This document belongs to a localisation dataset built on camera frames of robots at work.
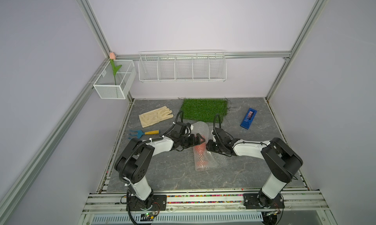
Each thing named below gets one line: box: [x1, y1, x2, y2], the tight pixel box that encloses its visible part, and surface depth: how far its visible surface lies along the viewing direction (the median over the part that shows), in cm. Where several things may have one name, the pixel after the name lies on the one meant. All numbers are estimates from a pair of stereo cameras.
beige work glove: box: [138, 105, 174, 129], surface depth 111 cm
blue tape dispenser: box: [239, 107, 258, 130], surface depth 104 cm
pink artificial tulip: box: [109, 52, 123, 86], surface depth 92 cm
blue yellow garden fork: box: [128, 130, 161, 139], surface depth 101 cm
